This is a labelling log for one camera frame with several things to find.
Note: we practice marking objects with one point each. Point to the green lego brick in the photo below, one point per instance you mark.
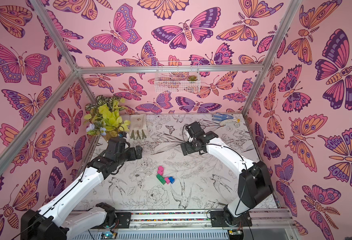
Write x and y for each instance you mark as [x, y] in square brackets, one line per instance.
[161, 179]

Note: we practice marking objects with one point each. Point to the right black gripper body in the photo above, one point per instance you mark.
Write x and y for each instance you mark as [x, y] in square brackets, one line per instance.
[192, 129]

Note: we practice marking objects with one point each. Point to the small green succulent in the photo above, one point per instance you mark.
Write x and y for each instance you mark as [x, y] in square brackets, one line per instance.
[192, 78]

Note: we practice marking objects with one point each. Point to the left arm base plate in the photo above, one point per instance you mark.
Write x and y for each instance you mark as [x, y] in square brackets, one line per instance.
[118, 220]

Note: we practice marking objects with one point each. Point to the white green garden glove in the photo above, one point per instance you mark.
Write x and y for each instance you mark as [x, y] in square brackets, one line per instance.
[138, 127]

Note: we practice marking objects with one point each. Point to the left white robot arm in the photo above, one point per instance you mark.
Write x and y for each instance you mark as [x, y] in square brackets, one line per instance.
[53, 221]

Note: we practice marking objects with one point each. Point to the white wire basket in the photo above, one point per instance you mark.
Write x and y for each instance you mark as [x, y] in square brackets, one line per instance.
[172, 76]

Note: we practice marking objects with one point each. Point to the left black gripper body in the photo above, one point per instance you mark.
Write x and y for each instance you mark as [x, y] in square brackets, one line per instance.
[129, 155]

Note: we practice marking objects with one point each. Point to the blue white glove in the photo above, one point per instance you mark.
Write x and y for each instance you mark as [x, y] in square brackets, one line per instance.
[227, 118]

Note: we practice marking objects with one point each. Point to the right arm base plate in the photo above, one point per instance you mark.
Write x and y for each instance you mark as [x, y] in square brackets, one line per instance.
[225, 219]

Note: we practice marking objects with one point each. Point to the glass vase with flowers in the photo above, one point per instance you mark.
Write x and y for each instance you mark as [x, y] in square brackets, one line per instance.
[103, 118]

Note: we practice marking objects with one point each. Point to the blue lego brick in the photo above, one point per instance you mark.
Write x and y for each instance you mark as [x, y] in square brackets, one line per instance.
[171, 179]

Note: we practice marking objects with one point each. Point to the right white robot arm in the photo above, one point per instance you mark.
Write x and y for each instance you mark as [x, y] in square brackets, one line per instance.
[254, 180]

